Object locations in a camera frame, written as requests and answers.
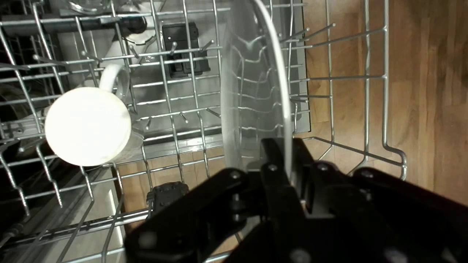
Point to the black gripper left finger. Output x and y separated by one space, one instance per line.
234 224

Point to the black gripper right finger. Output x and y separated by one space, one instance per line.
380 224

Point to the white mug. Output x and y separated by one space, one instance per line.
88 126

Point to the large white dinner plate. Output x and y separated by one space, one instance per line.
243 97

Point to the black rack clip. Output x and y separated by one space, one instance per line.
165 195

